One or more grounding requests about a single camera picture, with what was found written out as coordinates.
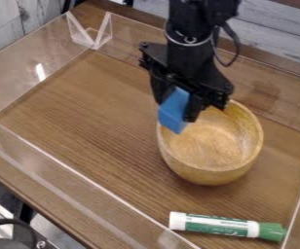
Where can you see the brown wooden bowl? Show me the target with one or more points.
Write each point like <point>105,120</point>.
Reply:
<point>216,150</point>

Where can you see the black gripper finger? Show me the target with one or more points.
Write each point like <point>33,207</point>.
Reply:
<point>200,100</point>
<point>162,86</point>

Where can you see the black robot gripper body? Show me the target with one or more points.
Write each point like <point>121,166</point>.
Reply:
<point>193,65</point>

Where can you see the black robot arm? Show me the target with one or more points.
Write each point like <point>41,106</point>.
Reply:
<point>196,19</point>

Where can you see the clear acrylic tray wall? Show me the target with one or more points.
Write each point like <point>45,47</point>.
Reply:
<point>78,143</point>

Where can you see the black metal stand bracket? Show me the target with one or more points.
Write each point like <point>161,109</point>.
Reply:
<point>26,234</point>

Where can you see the blue foam block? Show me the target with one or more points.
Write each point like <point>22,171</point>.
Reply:
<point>170,111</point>

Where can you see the green white marker pen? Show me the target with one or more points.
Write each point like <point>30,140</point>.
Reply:
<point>226,226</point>

